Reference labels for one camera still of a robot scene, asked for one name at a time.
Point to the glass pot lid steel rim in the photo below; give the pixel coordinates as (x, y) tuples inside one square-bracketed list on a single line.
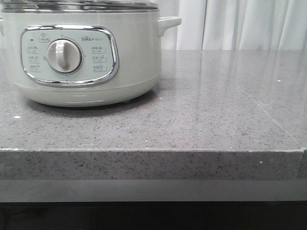
[(55, 6)]

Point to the pale green electric cooking pot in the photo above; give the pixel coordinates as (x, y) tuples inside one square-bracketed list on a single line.
[(68, 56)]

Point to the white pleated curtain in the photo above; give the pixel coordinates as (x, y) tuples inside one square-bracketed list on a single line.
[(200, 25)]

